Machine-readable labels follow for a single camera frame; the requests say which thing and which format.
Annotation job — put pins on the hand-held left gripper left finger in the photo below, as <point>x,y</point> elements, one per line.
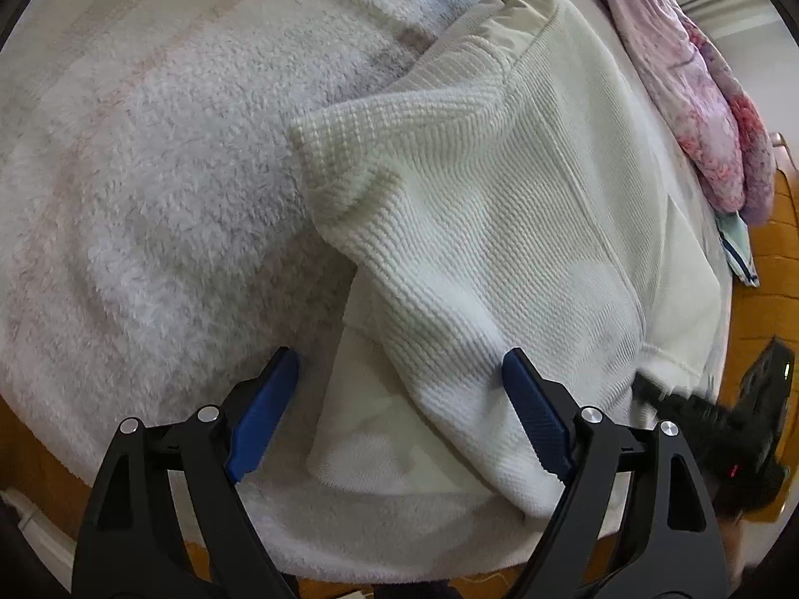
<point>265,412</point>

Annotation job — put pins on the white waffle-knit sweater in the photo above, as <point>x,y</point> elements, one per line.
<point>499,243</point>

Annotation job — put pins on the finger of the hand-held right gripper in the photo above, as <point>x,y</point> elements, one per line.
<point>658,394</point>

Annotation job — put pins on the pink floral quilt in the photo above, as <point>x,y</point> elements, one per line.
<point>693,75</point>

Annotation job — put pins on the light blue striped cloth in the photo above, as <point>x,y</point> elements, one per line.
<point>738,249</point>

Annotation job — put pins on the white fluffy blanket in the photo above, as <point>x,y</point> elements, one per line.
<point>168,199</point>

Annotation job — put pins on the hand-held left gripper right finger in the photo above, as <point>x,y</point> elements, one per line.
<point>535,415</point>

